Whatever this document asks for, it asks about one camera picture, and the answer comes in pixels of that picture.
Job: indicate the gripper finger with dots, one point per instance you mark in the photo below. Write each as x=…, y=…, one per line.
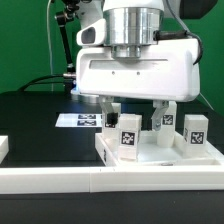
x=106, y=106
x=161, y=107

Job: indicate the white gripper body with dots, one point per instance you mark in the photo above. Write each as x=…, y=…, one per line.
x=165, y=71

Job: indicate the white square table top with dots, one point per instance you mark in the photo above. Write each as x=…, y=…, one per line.
x=150, y=154

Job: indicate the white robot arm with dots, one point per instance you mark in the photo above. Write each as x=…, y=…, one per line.
x=125, y=53

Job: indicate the apriltag base marker sheet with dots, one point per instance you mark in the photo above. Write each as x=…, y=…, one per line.
x=79, y=120

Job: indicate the white front fence bar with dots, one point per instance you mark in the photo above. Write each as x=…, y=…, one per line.
x=110, y=179

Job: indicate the white left fence piece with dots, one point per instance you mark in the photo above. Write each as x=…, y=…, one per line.
x=4, y=148

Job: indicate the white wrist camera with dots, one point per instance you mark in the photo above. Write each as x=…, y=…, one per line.
x=93, y=35

